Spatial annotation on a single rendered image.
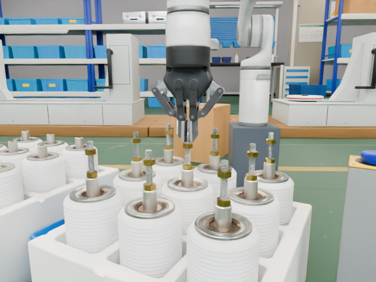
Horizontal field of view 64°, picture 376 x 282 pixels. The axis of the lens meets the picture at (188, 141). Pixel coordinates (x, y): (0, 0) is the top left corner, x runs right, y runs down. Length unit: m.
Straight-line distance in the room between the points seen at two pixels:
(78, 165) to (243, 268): 0.59
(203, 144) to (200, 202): 1.10
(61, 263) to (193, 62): 0.37
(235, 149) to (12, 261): 0.63
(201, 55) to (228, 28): 5.99
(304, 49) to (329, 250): 6.16
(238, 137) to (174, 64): 0.47
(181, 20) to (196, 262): 0.35
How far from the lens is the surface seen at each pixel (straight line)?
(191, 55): 0.49
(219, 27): 6.47
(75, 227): 0.52
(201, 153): 1.63
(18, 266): 0.78
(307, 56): 6.92
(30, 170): 0.81
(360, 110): 2.73
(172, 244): 0.46
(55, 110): 2.69
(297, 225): 0.60
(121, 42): 2.57
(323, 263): 0.86
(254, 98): 0.94
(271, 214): 0.49
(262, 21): 0.96
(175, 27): 0.50
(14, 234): 0.75
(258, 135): 0.93
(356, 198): 0.53
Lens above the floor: 0.44
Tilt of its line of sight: 11 degrees down
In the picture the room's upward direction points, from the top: straight up
